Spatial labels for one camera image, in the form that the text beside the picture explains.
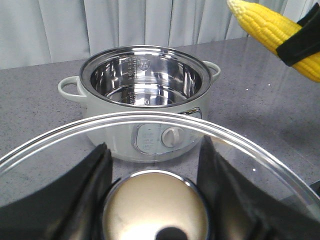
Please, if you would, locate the pale green electric cooking pot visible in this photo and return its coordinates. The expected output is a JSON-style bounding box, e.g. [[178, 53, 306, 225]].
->
[[58, 45, 221, 162]]

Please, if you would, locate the yellow corn cob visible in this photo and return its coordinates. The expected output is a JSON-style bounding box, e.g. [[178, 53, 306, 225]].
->
[[227, 0, 320, 82]]

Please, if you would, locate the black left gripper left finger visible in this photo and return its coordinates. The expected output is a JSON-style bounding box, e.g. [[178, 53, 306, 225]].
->
[[0, 143, 113, 240]]

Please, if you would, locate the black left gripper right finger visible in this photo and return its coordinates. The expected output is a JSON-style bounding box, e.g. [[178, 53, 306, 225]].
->
[[196, 136, 320, 240]]

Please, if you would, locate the white pleated curtain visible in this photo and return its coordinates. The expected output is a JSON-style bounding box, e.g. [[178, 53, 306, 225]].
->
[[0, 0, 320, 71]]

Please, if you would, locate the glass pot lid steel rim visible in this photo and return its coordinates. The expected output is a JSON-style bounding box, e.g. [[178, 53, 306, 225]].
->
[[0, 112, 320, 240]]

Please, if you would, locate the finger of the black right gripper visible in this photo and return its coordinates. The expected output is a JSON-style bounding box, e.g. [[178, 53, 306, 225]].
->
[[276, 3, 320, 67]]

